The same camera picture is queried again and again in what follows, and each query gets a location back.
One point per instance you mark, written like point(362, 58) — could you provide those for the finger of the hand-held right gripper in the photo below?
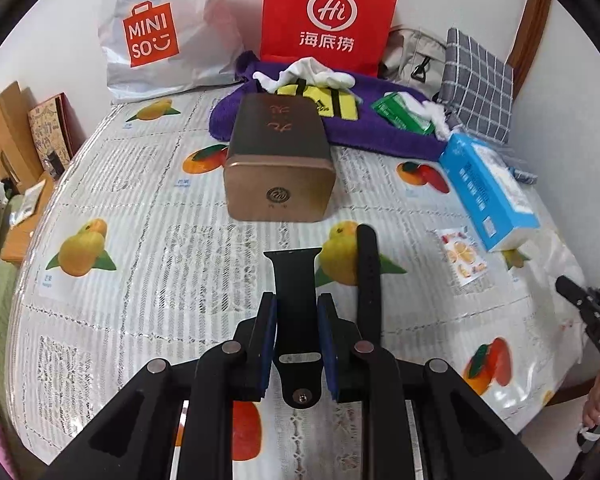
point(572, 292)

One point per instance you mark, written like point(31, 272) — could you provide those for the small clear packet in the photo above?
point(30, 202)

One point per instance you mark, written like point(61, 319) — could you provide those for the purple towel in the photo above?
point(360, 135)

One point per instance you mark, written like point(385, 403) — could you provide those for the beige backpack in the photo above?
point(410, 50)

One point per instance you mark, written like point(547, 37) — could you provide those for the red paper bag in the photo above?
point(290, 35)

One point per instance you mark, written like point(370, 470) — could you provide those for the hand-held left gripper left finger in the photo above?
point(266, 345)

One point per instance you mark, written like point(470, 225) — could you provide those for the blue tissue box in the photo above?
point(475, 180)

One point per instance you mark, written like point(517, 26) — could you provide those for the grey checked cushion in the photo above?
point(475, 85)

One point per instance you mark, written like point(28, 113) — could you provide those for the white plastic shopping bag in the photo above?
point(200, 50)

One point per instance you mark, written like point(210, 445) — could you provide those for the white cloth glove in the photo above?
point(310, 67)

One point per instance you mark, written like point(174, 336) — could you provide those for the fruit sticker sheet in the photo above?
point(460, 255)

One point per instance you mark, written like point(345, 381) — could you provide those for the bronze tin box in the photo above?
point(280, 160)

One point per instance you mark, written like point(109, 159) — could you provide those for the brown patterned book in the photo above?
point(47, 130)

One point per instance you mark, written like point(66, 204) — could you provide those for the dark green tissue packet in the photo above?
point(400, 110)

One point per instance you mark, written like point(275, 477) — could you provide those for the crumpled white tissue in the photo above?
point(440, 120)

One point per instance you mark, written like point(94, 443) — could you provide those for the wooden door frame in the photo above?
point(530, 35)

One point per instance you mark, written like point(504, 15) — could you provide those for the fruit print tablecloth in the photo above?
point(155, 260)

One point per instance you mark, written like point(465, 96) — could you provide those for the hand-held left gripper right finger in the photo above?
point(327, 345)

